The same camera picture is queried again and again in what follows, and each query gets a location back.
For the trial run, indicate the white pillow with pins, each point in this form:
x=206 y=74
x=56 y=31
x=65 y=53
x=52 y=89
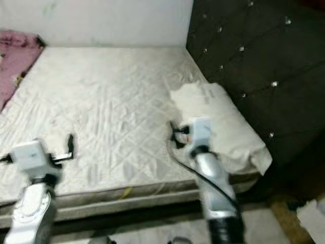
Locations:
x=218 y=107

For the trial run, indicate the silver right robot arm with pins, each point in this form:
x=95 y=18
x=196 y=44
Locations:
x=216 y=183

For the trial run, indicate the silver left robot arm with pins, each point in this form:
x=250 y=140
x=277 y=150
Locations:
x=30 y=216

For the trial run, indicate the white quilted mattress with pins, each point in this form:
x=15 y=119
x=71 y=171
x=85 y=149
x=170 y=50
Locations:
x=106 y=91

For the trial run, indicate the grey left robot leg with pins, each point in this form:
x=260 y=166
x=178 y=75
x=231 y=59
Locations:
x=101 y=241

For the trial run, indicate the grey robot leg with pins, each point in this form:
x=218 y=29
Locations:
x=180 y=241
x=101 y=241

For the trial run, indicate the purple cartoon print blanket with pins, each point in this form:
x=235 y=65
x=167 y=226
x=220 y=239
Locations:
x=12 y=61

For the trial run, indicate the grey right robot leg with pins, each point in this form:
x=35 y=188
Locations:
x=180 y=241

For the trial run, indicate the black tufted headboard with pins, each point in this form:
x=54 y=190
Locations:
x=269 y=56

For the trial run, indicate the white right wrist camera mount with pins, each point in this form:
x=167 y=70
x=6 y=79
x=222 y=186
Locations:
x=200 y=131

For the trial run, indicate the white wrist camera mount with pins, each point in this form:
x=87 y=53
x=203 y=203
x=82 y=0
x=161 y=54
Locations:
x=30 y=156
x=200 y=131

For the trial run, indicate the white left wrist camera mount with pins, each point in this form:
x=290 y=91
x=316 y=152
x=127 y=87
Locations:
x=30 y=156

